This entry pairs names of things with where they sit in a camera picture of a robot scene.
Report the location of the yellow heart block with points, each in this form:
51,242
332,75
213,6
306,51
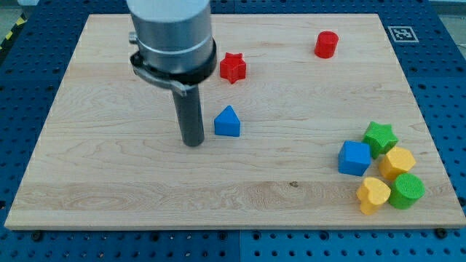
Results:
372,193

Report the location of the red cylinder block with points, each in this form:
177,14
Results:
326,44

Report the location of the red star block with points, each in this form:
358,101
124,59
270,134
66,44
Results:
233,67

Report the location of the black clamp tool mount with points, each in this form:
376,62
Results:
175,61

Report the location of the yellow hexagon block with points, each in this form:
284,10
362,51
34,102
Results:
395,162

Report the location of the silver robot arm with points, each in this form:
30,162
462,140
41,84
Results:
170,15

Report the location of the green cylinder block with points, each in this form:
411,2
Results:
406,190

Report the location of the wooden board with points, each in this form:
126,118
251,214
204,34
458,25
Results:
110,155

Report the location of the blue cube block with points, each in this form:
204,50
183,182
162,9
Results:
354,158

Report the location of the green star block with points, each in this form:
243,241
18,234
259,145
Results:
380,138

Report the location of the blue triangle block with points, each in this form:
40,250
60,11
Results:
227,123

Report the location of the white fiducial marker tag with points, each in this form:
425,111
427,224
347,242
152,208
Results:
402,34

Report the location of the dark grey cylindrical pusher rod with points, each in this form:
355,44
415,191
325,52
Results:
189,113

